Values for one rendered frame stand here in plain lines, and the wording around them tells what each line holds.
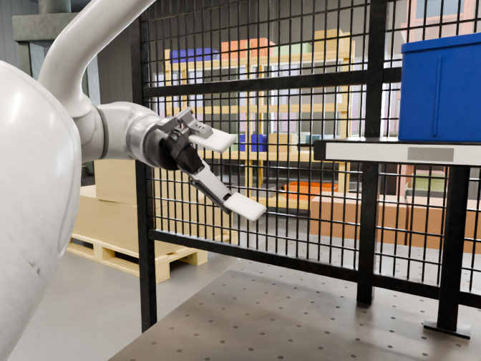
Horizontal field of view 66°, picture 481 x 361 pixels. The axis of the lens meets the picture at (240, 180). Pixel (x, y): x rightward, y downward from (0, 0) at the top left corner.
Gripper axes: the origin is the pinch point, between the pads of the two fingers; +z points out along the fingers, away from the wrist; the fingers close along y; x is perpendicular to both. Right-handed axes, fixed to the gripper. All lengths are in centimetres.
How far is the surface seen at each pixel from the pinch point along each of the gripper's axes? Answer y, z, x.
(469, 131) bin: 1.5, 20.8, -21.2
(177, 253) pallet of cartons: 158, -162, -14
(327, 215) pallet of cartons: 125, -67, -76
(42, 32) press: 48, -501, -102
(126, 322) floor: 129, -120, 37
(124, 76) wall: 222, -715, -238
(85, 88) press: 117, -451, -95
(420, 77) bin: -3.4, 13.4, -24.0
